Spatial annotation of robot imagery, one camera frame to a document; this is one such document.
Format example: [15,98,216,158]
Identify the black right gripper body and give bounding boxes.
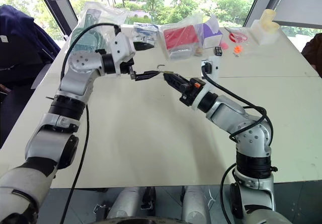
[179,77,205,107]

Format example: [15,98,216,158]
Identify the cream pipe fitting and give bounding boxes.
[260,9,281,33]

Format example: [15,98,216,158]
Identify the blue packet in clear bag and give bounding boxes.
[132,22,160,43]

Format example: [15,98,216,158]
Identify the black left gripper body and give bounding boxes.
[120,57,138,82]

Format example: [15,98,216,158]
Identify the purple and white carton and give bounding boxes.
[195,16,224,50]

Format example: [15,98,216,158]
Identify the plastic bag with teal item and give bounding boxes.
[69,1,128,58]

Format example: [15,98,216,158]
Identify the red box in plastic bag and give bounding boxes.
[159,15,202,63]

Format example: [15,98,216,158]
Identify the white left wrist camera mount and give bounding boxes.
[110,31,136,78]

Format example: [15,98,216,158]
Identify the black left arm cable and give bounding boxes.
[59,22,123,224]

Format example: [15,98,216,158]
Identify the red scissors in clear bag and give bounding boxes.
[223,27,249,44]

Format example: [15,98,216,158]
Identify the flat black object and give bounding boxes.
[133,40,155,51]

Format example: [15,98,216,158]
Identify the small metal hook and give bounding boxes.
[155,64,174,75]

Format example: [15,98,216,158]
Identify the person in brown clothing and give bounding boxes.
[301,32,322,78]

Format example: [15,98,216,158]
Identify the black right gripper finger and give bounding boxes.
[164,78,183,93]
[163,72,188,85]

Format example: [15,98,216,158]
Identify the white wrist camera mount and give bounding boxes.
[110,31,136,78]
[192,55,222,112]

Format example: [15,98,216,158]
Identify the white plastic block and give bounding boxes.
[251,19,280,46]

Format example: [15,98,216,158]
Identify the dark blue jacket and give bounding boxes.
[0,4,62,84]

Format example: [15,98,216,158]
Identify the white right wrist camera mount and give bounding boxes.
[192,55,222,112]

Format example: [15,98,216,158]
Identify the silver rounded robot leg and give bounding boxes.
[107,186,157,220]
[181,185,212,224]

